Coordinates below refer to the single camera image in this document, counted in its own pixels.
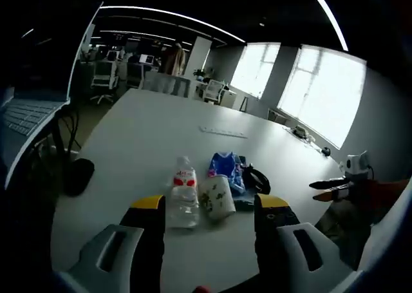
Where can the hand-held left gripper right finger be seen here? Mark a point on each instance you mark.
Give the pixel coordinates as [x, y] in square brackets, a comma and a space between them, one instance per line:
[273, 235]

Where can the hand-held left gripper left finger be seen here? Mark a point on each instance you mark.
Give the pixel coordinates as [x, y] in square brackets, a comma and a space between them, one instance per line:
[145, 228]

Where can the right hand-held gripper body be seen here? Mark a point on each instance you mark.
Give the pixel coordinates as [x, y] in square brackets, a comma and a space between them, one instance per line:
[357, 165]

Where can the clear plastic water bottle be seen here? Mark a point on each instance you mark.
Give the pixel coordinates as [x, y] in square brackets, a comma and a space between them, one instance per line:
[183, 196]

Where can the white paper cup green print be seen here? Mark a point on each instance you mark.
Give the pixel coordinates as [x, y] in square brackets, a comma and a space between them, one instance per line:
[216, 196]

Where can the blue tissue packet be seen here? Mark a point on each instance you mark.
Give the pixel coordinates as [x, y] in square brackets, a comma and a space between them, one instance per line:
[225, 170]

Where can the small black object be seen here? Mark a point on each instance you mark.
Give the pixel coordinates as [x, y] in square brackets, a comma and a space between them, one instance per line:
[326, 151]

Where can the large bright window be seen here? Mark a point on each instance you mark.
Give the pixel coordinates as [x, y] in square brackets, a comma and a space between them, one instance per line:
[322, 96]

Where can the white table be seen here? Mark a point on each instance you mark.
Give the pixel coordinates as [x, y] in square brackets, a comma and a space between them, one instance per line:
[145, 145]

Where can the black pouch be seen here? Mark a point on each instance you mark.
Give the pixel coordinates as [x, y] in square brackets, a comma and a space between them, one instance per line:
[78, 177]

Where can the recessed table socket strip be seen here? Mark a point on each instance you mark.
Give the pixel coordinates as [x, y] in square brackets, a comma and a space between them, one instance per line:
[223, 132]

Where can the small bright window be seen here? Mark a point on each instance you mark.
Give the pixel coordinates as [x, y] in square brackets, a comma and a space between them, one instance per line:
[254, 69]

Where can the white mesh office chair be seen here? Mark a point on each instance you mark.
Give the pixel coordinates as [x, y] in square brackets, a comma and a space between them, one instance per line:
[214, 90]

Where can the silver laptop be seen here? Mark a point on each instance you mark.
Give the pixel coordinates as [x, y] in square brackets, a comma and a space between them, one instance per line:
[29, 112]

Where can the green potted plant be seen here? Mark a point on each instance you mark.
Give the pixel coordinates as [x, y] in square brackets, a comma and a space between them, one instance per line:
[199, 72]

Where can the computer monitor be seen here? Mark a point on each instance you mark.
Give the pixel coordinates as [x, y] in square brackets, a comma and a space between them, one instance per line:
[146, 59]

